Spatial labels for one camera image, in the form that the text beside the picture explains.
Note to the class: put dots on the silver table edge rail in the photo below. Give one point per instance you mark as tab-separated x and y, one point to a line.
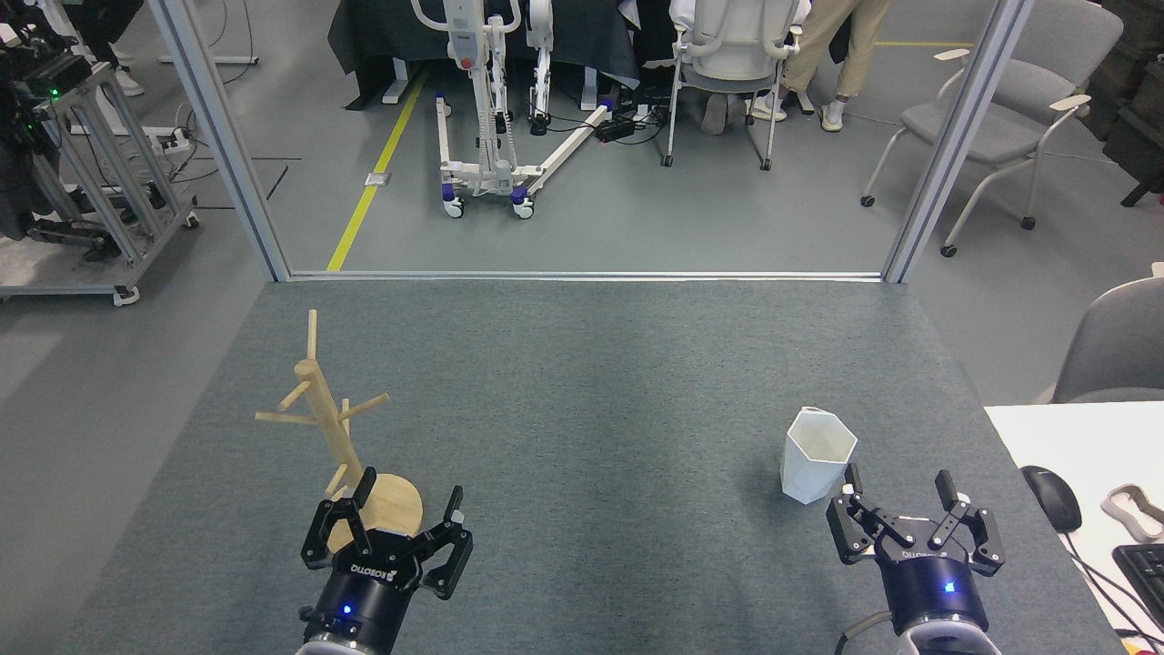
582	275

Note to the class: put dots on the white faceted cup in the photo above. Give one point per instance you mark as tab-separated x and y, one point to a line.
814	464

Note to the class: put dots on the standing person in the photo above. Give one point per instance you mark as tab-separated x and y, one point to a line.
859	45

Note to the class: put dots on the white power strip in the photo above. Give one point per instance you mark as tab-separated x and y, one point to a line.
168	141

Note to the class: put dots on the white stand on wheels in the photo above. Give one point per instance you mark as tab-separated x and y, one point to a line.
498	168

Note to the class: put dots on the aluminium frame cart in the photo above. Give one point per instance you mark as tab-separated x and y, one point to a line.
68	273

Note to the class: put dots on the white desk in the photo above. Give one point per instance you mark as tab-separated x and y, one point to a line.
1055	437

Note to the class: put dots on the black power strip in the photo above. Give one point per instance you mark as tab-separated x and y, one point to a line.
615	129

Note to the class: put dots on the grey chair with armrests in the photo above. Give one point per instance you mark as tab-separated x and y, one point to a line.
1000	136

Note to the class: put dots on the black keyboard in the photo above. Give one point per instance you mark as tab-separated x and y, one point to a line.
1148	578

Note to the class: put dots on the white office chair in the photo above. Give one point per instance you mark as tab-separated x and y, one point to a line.
727	55

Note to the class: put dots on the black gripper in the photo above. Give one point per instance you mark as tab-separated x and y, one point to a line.
368	591
932	573

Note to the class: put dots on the table with black cloth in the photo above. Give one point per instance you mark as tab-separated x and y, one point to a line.
382	36

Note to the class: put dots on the grey chair backrest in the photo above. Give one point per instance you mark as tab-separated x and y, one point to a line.
1118	346

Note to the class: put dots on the white curved plastic object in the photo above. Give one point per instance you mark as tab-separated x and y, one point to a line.
1120	505

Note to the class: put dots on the wooden cup rack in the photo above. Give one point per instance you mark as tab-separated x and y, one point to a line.
332	428

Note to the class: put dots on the black computer mouse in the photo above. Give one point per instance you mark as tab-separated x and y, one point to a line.
1053	498

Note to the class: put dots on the silver aluminium post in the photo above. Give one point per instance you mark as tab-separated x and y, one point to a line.
221	136
958	136

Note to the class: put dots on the seated person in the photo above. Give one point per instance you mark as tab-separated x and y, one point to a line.
714	114

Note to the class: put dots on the person beside cart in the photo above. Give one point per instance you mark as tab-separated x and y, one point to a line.
100	18

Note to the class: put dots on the metal floor socket plate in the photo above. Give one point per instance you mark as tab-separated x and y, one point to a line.
377	179

